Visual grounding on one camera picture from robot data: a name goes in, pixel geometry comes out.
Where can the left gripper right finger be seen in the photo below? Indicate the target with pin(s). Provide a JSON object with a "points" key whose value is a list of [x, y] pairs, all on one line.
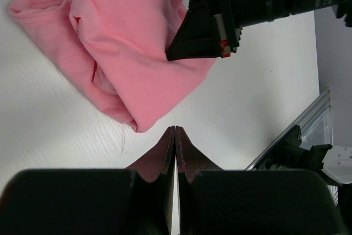
{"points": [[215, 201]]}

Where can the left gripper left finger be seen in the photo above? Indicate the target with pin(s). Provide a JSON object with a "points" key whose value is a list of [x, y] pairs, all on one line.
{"points": [[134, 200]]}

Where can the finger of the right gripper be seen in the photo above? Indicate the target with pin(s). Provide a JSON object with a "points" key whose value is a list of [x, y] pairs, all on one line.
{"points": [[194, 39]]}

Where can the pink t shirt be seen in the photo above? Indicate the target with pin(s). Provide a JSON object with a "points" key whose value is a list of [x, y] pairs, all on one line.
{"points": [[113, 51]]}

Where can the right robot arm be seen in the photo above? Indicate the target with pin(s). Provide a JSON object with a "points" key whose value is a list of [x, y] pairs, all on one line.
{"points": [[342, 9]]}

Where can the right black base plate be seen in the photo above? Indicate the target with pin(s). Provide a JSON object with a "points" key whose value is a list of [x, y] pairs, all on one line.
{"points": [[286, 153]]}

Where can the aluminium front rail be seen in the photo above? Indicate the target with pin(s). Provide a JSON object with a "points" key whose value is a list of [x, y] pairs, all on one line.
{"points": [[312, 127]]}

